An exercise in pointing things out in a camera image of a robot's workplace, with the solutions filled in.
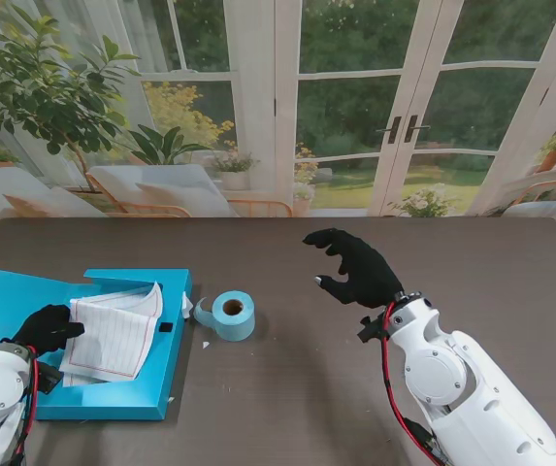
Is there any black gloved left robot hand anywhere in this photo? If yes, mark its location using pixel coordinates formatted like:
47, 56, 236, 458
13, 304, 86, 358

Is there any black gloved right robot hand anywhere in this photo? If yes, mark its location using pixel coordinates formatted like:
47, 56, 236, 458
302, 227, 404, 310

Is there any blue file box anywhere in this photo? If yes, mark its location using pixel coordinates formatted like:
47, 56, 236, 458
0, 264, 194, 422

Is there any light blue label roll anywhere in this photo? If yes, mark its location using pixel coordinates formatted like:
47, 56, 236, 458
193, 289, 257, 344

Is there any printed garden room backdrop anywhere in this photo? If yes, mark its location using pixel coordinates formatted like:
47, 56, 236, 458
0, 0, 556, 261

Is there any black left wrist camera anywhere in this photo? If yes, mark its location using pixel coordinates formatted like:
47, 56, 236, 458
37, 361, 63, 395

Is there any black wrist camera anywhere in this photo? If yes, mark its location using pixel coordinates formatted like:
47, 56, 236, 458
357, 315, 389, 345
37, 361, 63, 395

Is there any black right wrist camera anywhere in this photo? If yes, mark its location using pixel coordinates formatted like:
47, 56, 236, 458
357, 315, 389, 345

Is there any red left arm cable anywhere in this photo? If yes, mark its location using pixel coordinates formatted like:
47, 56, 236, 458
13, 345, 41, 466

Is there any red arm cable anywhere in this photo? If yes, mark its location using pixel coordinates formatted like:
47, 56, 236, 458
13, 345, 41, 466
380, 303, 446, 466

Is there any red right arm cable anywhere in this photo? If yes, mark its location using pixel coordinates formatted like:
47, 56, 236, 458
380, 303, 446, 466

